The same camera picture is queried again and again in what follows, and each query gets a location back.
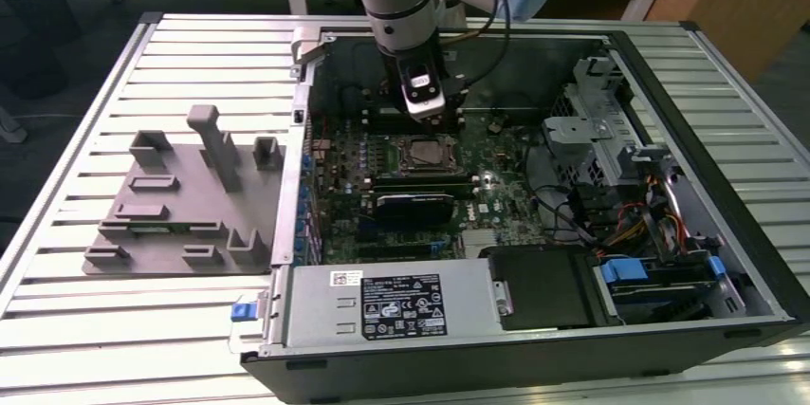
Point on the silver CPU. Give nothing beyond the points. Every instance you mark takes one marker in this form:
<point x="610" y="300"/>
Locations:
<point x="428" y="152"/>

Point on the black RAM slot bank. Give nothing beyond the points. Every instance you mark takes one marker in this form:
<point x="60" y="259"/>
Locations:
<point x="417" y="185"/>
<point x="379" y="121"/>

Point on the silver metal drive cage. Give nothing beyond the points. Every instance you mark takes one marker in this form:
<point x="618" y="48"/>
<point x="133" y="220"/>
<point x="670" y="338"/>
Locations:
<point x="575" y="130"/>

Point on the black graphics card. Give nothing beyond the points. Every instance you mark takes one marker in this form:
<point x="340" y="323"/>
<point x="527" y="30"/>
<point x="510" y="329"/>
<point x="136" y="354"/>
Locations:
<point x="411" y="210"/>

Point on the green motherboard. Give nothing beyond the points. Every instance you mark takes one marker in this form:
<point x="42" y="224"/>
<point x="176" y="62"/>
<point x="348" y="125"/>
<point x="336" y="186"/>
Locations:
<point x="506" y="229"/>

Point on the silver chipset heatsink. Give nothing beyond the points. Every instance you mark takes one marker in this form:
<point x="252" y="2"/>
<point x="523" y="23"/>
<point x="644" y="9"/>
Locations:
<point x="479" y="240"/>

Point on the grey parts rack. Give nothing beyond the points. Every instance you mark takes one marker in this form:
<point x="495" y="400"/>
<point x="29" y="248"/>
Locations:
<point x="189" y="177"/>

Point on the blue disk carrier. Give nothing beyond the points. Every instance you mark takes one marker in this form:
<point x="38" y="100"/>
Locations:
<point x="623" y="270"/>

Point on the silver power supply unit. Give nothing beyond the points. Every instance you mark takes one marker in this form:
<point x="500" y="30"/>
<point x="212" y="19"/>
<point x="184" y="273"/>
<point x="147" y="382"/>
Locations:
<point x="316" y="300"/>

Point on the wooden cabinet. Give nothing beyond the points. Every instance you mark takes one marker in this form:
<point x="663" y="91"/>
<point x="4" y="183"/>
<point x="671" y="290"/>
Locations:
<point x="746" y="6"/>

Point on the green RAM stick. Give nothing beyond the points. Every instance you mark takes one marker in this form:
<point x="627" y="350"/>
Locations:
<point x="161" y="230"/>

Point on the blue case latch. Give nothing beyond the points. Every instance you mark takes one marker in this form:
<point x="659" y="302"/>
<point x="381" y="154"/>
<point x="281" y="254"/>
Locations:
<point x="243" y="312"/>

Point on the black PC case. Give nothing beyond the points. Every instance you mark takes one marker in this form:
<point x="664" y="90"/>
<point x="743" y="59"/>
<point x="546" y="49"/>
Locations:
<point x="443" y="376"/>

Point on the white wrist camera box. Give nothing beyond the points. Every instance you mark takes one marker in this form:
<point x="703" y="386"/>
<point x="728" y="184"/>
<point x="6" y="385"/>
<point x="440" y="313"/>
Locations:
<point x="424" y="101"/>

